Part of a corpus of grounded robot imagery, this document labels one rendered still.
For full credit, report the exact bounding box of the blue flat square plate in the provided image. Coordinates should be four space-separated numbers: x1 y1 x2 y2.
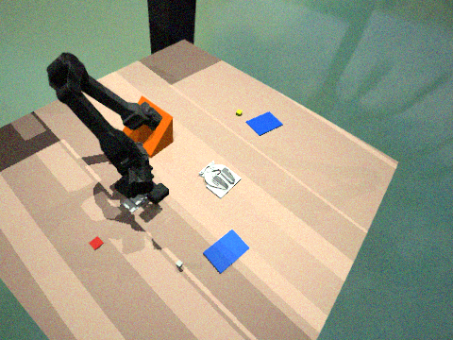
246 111 283 136

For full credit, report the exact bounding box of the blue rectangular plate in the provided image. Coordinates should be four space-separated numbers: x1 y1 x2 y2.
203 229 249 274

